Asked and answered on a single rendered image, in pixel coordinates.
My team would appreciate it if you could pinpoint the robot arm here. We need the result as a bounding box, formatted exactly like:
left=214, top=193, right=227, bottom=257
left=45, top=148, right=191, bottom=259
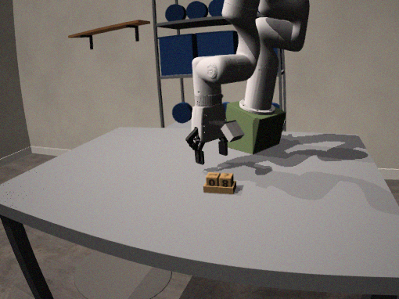
left=192, top=0, right=310, bottom=142

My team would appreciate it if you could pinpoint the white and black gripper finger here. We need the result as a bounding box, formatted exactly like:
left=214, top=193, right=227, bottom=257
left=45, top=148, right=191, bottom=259
left=218, top=136, right=228, bottom=156
left=185, top=127, right=205, bottom=165

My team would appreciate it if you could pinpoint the brown wooden number cube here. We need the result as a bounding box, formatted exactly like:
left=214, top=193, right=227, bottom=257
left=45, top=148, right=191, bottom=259
left=206, top=172, right=221, bottom=186
left=219, top=173, right=234, bottom=187

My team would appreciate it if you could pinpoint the shallow wooden tray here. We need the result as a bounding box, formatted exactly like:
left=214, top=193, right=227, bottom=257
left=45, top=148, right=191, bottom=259
left=203, top=181, right=236, bottom=194

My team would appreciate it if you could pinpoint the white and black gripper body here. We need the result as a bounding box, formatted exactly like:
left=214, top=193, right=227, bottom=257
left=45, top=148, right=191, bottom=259
left=192, top=103, right=226, bottom=142

